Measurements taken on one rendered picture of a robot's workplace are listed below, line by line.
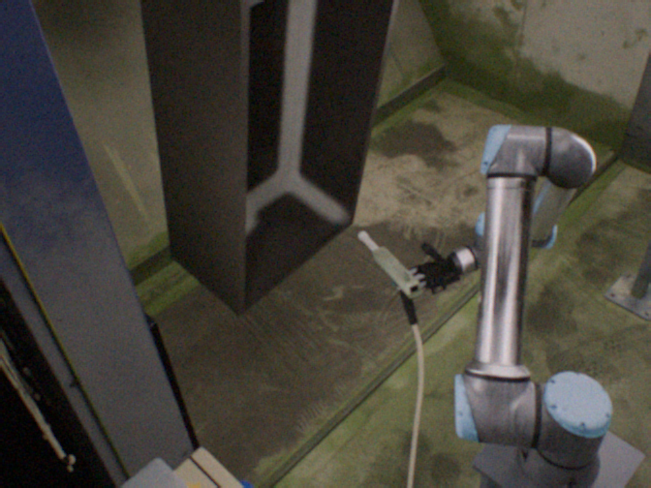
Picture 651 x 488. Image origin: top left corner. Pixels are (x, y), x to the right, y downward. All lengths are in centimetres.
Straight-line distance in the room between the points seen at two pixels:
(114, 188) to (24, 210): 203
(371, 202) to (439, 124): 75
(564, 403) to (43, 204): 115
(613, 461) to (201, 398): 148
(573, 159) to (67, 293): 112
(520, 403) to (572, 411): 11
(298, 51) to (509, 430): 140
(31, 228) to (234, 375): 179
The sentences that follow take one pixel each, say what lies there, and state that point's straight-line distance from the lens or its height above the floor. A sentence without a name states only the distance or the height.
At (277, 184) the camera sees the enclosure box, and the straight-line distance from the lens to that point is 276.
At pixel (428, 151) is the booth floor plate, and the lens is 372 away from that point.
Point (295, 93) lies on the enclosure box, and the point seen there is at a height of 94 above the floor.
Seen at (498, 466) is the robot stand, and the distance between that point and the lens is 185.
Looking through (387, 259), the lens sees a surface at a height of 63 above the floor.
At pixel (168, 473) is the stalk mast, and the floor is 164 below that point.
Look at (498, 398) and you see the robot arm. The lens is 163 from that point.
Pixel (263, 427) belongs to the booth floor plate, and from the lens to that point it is 261.
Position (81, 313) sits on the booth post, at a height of 141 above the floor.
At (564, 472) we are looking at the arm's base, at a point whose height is 71.
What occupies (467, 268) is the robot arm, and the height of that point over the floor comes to 63.
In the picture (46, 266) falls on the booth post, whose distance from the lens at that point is 111.
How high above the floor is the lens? 225
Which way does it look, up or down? 44 degrees down
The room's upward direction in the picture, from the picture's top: 4 degrees counter-clockwise
